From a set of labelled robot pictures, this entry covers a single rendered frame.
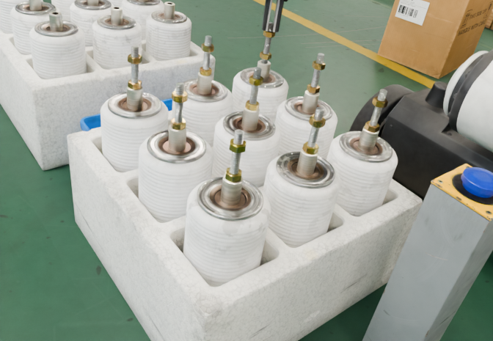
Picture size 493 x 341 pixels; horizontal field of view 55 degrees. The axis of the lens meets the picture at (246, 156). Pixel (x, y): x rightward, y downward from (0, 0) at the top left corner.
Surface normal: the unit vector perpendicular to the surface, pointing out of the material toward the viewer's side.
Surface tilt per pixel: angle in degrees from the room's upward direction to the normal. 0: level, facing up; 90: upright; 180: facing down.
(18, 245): 0
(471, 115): 99
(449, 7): 90
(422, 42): 89
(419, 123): 45
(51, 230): 0
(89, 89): 90
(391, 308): 90
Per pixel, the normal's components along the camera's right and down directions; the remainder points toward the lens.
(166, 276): -0.79, 0.25
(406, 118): -0.47, -0.39
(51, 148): 0.60, 0.51
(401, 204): 0.13, -0.82
